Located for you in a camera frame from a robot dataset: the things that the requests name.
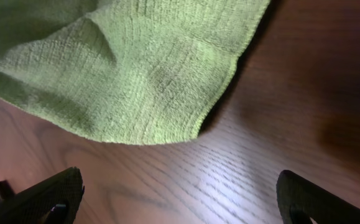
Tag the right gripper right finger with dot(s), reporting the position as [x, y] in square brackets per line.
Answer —
[301, 201]

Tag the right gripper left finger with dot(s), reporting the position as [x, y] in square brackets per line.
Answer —
[53, 200]

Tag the light green microfiber cloth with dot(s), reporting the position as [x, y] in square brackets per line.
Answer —
[123, 71]

